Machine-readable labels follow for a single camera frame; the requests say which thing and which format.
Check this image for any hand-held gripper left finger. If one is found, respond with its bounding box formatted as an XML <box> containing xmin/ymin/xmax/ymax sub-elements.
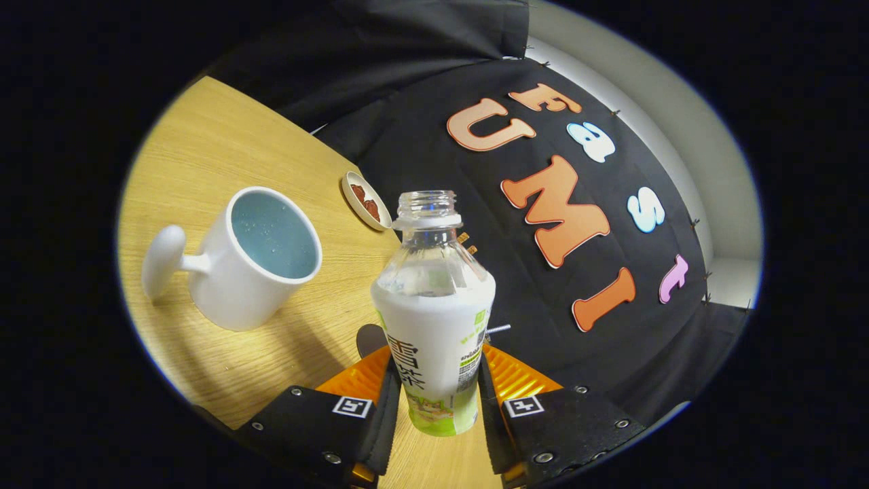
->
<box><xmin>234</xmin><ymin>345</ymin><xmax>401</xmax><ymax>486</ymax></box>

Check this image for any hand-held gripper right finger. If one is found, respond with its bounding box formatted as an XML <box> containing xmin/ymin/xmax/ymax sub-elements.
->
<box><xmin>479</xmin><ymin>343</ymin><xmax>646</xmax><ymax>486</ymax></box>

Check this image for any dark round coaster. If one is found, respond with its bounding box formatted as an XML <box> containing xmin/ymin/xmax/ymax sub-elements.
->
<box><xmin>356</xmin><ymin>324</ymin><xmax>388</xmax><ymax>359</ymax></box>

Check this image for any clear bottle with white label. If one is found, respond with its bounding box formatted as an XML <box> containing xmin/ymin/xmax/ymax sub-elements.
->
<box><xmin>371</xmin><ymin>190</ymin><xmax>497</xmax><ymax>437</ymax></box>

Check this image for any white cup with blue inside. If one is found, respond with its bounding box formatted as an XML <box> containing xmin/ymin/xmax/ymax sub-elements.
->
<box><xmin>141</xmin><ymin>186</ymin><xmax>323</xmax><ymax>332</ymax></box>

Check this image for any small white plate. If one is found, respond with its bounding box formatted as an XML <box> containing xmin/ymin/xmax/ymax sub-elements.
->
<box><xmin>341</xmin><ymin>170</ymin><xmax>393</xmax><ymax>232</ymax></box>

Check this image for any wooden table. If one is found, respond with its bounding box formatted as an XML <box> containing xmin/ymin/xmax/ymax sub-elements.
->
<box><xmin>119</xmin><ymin>75</ymin><xmax>503</xmax><ymax>489</ymax></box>

